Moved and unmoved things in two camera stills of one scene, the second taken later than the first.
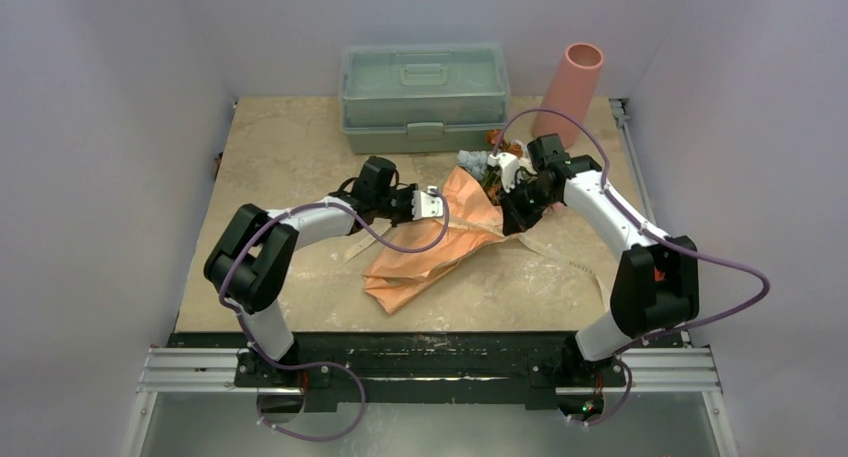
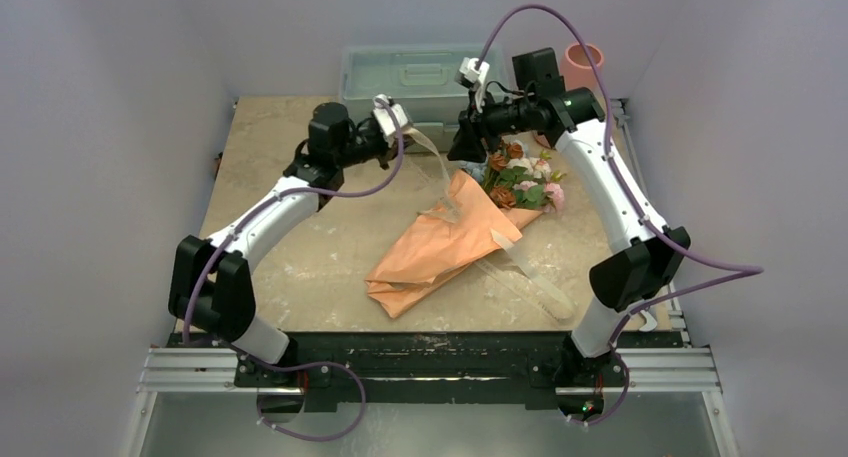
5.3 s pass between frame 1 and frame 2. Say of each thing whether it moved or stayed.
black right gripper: moved
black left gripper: moved
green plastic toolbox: stayed
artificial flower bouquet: stayed
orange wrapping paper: stayed
